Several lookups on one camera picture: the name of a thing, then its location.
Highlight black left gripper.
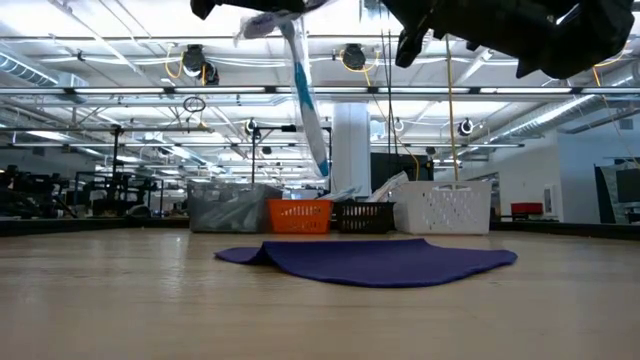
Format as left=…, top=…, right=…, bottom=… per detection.
left=189, top=0, right=307, bottom=21

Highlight blue toothbrush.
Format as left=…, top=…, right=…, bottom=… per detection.
left=233, top=9, right=332, bottom=179

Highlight white building column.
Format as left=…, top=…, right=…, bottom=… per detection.
left=332, top=102, right=372, bottom=199

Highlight dark background panel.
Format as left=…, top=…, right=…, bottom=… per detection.
left=370, top=152, right=435, bottom=194

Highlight white perforated plastic basket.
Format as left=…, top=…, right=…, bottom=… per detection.
left=392, top=180, right=494, bottom=236

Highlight grey plastic bin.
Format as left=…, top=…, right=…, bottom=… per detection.
left=187, top=182, right=284, bottom=234

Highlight black slotted plastic basket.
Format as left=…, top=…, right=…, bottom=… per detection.
left=333, top=200, right=397, bottom=235

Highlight orange plastic bin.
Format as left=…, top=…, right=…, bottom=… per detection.
left=266, top=198, right=334, bottom=235

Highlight red box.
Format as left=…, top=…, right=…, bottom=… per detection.
left=510, top=202, right=545, bottom=217

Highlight navy blue mat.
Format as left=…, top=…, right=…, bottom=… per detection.
left=214, top=238, right=519, bottom=289

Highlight dark background monitor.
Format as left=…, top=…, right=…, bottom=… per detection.
left=593, top=159, right=640, bottom=225

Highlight dark background workstations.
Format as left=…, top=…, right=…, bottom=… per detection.
left=0, top=163, right=166, bottom=220

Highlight black hanging cable with loop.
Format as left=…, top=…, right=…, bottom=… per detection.
left=378, top=0, right=401, bottom=157

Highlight yellow hanging cable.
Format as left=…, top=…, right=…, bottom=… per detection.
left=443, top=34, right=461, bottom=184

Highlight black hanging cable ring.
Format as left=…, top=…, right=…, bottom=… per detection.
left=182, top=95, right=208, bottom=114

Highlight long ceiling light rail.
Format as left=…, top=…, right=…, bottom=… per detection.
left=0, top=85, right=640, bottom=97

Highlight silver ventilation duct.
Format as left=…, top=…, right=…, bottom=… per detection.
left=469, top=74, right=640, bottom=147
left=0, top=49, right=90, bottom=90

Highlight black background post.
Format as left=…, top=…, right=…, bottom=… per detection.
left=110, top=124, right=124, bottom=182

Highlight black aluminium table frame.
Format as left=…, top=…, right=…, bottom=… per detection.
left=0, top=215, right=640, bottom=242

